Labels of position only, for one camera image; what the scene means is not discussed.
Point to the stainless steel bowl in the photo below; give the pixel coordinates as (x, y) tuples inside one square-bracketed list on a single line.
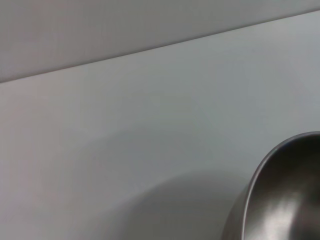
[(287, 200)]

